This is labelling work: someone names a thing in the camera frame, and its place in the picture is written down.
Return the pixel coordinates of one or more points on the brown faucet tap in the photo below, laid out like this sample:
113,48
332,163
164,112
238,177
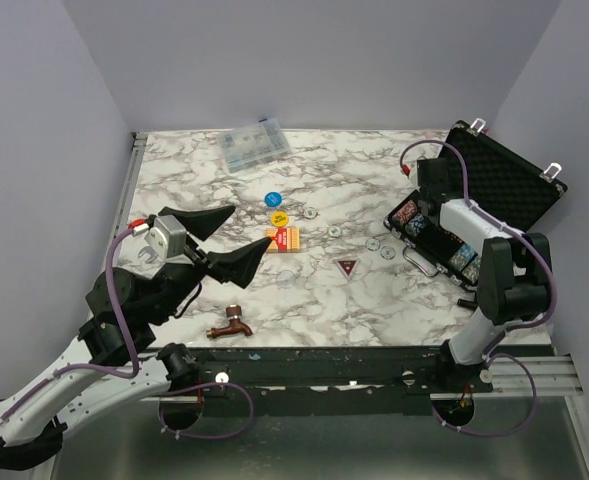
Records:
235,326

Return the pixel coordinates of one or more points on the clear plastic organizer box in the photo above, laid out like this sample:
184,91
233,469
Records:
256,144

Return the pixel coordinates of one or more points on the red triangular dealer button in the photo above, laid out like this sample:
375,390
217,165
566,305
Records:
347,267

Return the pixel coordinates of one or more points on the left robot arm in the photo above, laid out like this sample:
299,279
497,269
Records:
153,267

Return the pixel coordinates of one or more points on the blue small blind button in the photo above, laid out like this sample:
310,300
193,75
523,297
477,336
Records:
273,199

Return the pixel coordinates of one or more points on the yellow big blind button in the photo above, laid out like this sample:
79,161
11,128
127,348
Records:
279,219

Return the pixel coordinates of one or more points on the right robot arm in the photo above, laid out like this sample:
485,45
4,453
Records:
515,286

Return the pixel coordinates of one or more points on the red playing card deck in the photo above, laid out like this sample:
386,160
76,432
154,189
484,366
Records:
284,240

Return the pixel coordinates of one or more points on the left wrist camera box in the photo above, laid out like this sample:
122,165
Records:
165,235

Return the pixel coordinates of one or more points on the silver wrench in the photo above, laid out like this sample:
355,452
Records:
147,255

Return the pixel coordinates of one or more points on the black mounting rail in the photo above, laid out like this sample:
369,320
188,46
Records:
306,381

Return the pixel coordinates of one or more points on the black pipe fitting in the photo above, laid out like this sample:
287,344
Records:
469,304

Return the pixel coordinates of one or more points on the clear plastic disc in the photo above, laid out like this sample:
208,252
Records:
286,279

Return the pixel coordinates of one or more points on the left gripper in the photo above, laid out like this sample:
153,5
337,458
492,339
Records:
238,265

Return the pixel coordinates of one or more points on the black poker chip case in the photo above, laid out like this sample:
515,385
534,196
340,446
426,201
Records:
489,191

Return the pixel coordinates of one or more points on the aluminium frame rail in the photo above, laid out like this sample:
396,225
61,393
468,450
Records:
110,193

